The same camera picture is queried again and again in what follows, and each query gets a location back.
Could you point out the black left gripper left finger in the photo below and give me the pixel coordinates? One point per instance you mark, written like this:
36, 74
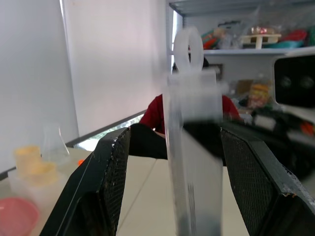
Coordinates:
88, 186

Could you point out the person in red shirt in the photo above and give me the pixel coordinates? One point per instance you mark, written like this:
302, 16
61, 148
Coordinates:
153, 115

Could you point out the teal plastic bowl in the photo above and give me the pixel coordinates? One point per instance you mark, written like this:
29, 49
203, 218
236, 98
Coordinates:
285, 44

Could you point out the cream wooden toy pallet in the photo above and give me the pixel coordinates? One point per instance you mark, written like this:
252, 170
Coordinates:
259, 39

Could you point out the yellow plastic cup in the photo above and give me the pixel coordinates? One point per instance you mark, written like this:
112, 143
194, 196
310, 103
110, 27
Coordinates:
44, 173
25, 158

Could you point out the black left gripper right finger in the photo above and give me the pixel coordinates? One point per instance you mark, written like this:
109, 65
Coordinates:
261, 186

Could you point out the small orange piece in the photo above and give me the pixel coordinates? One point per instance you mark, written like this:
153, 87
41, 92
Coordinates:
80, 162

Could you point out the white translucent plastic tray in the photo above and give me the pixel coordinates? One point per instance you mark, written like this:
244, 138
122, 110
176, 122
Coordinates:
49, 194

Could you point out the black chair backrest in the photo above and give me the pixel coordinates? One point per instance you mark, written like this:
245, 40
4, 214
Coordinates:
145, 142

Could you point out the pink plastic bowl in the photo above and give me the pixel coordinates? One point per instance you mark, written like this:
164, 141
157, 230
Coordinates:
16, 216

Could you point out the colourful snack bag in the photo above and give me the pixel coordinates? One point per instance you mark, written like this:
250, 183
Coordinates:
259, 94

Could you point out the grey metal shelf rack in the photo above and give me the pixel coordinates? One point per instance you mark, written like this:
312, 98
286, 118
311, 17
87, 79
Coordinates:
246, 51

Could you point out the brown cardboard box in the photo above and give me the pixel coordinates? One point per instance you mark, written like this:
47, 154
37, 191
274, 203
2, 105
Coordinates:
244, 87

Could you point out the orange green toy bundle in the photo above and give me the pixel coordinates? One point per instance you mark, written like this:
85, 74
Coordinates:
210, 39

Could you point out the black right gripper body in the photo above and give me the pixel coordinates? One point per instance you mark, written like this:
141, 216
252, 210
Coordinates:
283, 145

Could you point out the red plastic dish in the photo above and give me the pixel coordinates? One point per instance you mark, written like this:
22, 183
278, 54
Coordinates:
295, 35

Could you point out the clear glass conical flask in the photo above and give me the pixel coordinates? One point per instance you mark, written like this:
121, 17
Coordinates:
53, 147

